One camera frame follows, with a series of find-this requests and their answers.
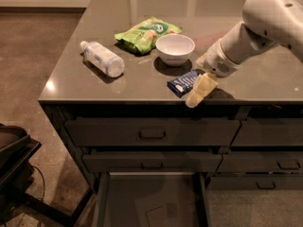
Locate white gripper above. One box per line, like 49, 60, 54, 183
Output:
186, 38, 240, 108

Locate blue rxbar blueberry bar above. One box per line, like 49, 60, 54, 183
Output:
167, 70, 198, 97

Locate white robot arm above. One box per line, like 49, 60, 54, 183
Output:
186, 0, 303, 108

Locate grey middle right drawer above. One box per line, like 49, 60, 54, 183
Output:
217, 151, 303, 173

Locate grey bottom right drawer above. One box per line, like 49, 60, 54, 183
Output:
207, 175, 303, 190

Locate grey top left drawer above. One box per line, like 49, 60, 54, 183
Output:
64, 118, 241, 147

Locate grey middle left drawer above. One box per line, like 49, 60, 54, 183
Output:
82, 151, 222, 173

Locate open grey bottom drawer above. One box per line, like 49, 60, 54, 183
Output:
92, 172, 212, 227

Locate white bowl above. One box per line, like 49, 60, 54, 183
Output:
155, 34, 195, 66

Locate green snack bag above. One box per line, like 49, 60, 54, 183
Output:
115, 16, 182, 55

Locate clear plastic water bottle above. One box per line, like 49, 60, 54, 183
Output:
80, 41, 125, 78

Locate black cart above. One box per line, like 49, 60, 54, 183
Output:
0, 124, 93, 227

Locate black cable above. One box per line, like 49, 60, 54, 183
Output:
30, 164, 46, 202

